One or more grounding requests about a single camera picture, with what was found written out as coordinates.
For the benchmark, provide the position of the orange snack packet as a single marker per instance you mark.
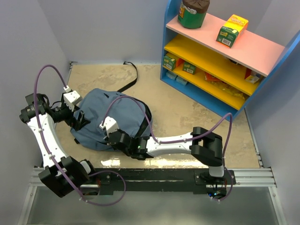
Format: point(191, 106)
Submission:
point(211, 78)

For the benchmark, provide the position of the yellow snack bag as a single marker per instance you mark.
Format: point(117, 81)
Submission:
point(231, 90)

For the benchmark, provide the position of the red yellow box right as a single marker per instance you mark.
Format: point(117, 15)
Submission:
point(252, 76)

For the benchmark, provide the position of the aluminium frame rail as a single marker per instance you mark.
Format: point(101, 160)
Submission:
point(252, 200)

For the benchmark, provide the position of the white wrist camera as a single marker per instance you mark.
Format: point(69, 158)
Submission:
point(109, 125)
point(71, 98)

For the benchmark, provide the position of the light blue box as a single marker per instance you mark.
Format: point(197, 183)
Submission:
point(181, 80)
point(171, 75)

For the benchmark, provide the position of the light blue box left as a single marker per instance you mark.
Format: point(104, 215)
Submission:
point(171, 75)

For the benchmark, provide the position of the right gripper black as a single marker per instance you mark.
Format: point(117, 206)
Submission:
point(120, 131)

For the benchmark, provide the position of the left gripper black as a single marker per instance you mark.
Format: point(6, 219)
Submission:
point(76, 124)

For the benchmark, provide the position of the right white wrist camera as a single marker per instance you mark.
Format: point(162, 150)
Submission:
point(109, 125)

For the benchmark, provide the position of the green box middle shelf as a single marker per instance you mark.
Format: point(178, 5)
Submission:
point(189, 68)

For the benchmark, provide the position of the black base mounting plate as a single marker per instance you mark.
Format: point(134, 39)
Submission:
point(196, 181)

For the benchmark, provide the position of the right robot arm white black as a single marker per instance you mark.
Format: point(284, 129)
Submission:
point(205, 147)

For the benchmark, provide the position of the green box left shelf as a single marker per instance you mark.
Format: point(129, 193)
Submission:
point(169, 61)

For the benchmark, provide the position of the green brown canister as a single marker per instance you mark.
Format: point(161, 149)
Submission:
point(192, 13)

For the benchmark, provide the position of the blue student backpack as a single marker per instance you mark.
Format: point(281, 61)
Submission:
point(134, 119)

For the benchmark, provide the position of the colourful wooden shelf unit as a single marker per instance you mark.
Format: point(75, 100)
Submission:
point(199, 47)

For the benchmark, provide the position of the light blue box right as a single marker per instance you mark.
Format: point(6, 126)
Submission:
point(181, 80)

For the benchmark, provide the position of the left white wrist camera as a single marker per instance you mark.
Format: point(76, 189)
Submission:
point(71, 98)

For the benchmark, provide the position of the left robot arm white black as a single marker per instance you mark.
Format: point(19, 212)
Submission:
point(62, 173)

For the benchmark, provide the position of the green box shelf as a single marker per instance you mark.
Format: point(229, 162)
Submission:
point(189, 68)
point(169, 61)

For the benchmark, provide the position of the yellow green carton box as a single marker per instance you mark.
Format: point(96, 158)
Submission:
point(232, 30)

